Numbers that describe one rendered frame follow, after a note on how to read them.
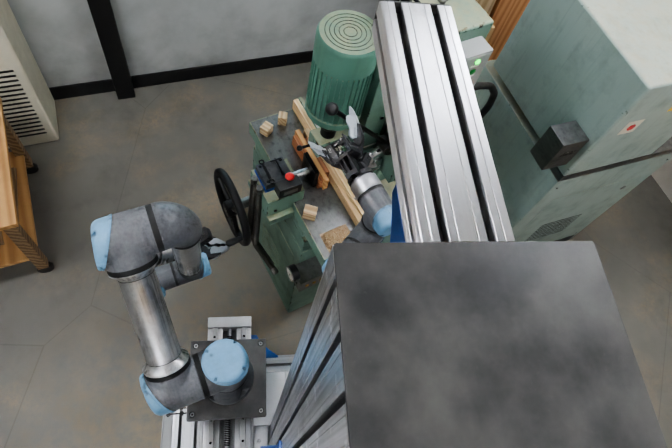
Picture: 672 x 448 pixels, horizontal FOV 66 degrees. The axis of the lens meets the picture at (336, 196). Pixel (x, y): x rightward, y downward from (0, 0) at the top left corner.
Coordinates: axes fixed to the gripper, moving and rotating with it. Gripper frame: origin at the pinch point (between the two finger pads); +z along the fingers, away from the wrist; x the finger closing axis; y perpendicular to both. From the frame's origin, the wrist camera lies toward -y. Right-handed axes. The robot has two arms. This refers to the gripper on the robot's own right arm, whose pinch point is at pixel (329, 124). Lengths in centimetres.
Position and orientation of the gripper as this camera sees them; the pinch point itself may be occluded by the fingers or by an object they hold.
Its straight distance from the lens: 143.2
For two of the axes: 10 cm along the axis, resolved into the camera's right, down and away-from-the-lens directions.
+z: -4.7, -8.0, 3.9
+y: -4.8, -1.4, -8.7
